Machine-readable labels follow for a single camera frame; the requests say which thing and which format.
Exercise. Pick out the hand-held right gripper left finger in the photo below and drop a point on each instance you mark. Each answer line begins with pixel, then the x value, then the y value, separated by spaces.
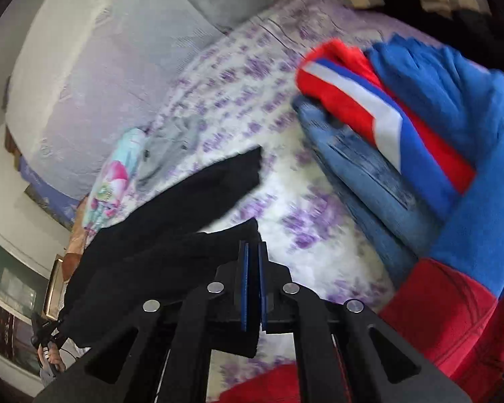
pixel 244 289

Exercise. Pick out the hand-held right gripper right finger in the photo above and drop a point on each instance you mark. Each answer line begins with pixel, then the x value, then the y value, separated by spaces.
pixel 263 289

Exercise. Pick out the black pants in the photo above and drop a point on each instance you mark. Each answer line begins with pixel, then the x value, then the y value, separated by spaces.
pixel 151 235

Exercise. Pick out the purple floral bedsheet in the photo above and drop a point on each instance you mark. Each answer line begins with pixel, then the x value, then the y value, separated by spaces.
pixel 277 184

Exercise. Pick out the blue denim jeans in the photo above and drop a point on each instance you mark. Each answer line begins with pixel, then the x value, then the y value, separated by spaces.
pixel 361 176

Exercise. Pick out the blue bed base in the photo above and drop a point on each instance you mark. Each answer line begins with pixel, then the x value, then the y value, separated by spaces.
pixel 46 189

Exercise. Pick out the grey cloth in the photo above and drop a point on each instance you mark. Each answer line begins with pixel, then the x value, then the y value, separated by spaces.
pixel 168 151

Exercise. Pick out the floral colourful pillow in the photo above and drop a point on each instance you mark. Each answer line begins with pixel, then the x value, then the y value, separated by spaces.
pixel 109 184

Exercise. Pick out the blue and red fleece garment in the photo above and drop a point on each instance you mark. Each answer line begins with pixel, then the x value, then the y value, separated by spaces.
pixel 466 226

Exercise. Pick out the white lace bedcover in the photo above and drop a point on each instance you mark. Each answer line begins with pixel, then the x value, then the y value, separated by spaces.
pixel 109 71

